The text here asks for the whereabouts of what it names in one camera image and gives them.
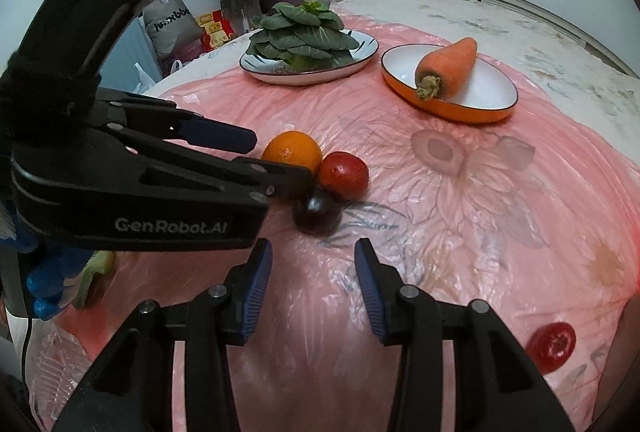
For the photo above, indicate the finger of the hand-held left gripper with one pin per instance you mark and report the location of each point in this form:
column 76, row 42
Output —
column 220, row 135
column 280, row 182

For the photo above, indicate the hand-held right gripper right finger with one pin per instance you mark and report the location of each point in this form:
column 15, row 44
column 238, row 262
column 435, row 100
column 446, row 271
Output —
column 372, row 297

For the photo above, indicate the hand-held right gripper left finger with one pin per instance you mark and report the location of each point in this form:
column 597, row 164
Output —
column 255, row 292

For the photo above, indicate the orange mandarin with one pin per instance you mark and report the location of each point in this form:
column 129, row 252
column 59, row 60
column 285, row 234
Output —
column 292, row 149

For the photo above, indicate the dark purple plum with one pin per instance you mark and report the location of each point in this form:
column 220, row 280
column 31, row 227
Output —
column 317, row 214

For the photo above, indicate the red tomato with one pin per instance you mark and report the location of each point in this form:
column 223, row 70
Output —
column 345, row 174

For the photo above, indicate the small red apple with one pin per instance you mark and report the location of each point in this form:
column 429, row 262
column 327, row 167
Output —
column 550, row 347

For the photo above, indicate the person's left hand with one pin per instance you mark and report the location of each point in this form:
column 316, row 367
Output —
column 50, row 279

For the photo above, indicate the loose green leaf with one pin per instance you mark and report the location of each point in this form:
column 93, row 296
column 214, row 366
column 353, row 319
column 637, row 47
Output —
column 95, row 272

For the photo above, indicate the white plastic bag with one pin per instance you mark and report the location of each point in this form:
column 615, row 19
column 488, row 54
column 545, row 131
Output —
column 145, row 76

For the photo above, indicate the pink plastic sheet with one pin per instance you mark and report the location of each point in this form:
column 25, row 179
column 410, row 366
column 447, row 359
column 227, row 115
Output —
column 450, row 237

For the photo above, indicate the red and yellow boxes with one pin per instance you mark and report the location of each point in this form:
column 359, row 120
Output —
column 215, row 31

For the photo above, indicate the light blue board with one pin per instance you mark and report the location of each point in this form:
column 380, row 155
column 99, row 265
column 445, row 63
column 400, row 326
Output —
column 135, row 56

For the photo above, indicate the grey printed bag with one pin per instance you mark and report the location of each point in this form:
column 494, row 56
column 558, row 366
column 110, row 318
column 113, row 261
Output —
column 170, row 26

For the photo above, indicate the green leafy vegetable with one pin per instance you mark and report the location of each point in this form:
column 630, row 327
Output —
column 300, row 36

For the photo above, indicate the carrot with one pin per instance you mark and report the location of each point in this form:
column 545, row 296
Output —
column 450, row 64

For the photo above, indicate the orange oval bowl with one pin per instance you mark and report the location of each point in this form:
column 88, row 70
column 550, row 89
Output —
column 475, row 96

